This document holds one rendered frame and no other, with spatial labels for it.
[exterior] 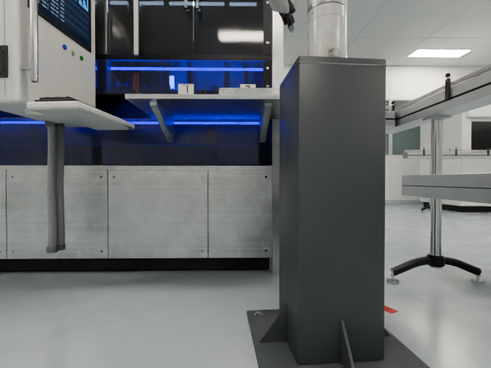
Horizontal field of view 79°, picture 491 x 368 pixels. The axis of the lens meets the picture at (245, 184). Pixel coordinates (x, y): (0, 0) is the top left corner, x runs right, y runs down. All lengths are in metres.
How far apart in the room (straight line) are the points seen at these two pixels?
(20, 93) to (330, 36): 1.09
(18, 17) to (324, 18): 1.07
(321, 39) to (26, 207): 1.70
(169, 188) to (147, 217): 0.20
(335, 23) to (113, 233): 1.45
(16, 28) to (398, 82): 6.80
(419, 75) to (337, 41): 6.66
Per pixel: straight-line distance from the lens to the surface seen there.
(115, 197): 1.78
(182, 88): 1.74
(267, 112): 1.38
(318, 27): 1.02
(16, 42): 1.44
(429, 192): 1.76
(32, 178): 1.99
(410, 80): 7.51
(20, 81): 1.40
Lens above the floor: 0.52
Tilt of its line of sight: 1 degrees down
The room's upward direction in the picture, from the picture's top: straight up
